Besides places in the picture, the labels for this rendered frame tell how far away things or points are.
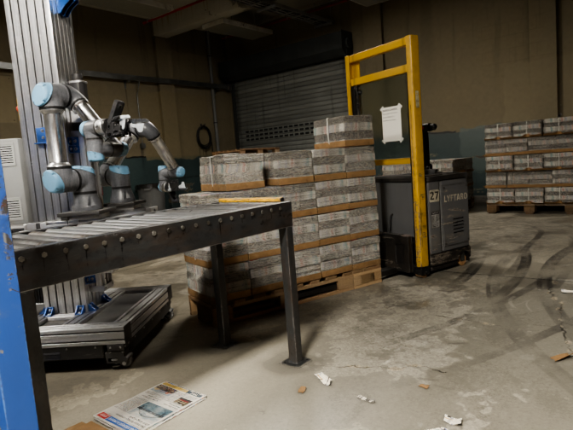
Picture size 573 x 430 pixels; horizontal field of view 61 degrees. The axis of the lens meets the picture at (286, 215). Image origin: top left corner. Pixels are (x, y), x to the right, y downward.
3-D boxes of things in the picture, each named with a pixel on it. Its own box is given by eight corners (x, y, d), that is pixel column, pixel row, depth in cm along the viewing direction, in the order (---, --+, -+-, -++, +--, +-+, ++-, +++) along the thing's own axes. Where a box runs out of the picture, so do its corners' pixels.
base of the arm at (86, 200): (66, 212, 253) (64, 193, 252) (80, 209, 268) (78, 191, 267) (95, 210, 252) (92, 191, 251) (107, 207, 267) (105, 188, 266)
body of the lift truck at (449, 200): (371, 264, 450) (366, 177, 441) (412, 253, 479) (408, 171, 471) (431, 275, 392) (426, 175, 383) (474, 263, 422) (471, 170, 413)
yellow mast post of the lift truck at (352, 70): (356, 256, 443) (344, 56, 424) (364, 254, 448) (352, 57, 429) (363, 257, 436) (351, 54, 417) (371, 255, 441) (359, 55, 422)
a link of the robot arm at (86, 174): (102, 189, 261) (99, 164, 260) (81, 192, 250) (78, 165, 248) (86, 190, 267) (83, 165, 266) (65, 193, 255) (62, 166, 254)
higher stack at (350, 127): (322, 281, 400) (311, 120, 386) (350, 274, 416) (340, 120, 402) (354, 289, 368) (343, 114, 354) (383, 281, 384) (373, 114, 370)
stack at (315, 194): (188, 314, 337) (176, 194, 328) (323, 281, 400) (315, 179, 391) (212, 328, 305) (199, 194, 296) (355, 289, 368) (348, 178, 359)
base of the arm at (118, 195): (106, 203, 302) (104, 188, 301) (116, 201, 317) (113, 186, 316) (130, 201, 301) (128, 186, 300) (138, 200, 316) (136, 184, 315)
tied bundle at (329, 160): (285, 183, 375) (282, 152, 372) (315, 179, 391) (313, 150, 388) (315, 182, 343) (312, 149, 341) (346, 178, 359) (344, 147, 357)
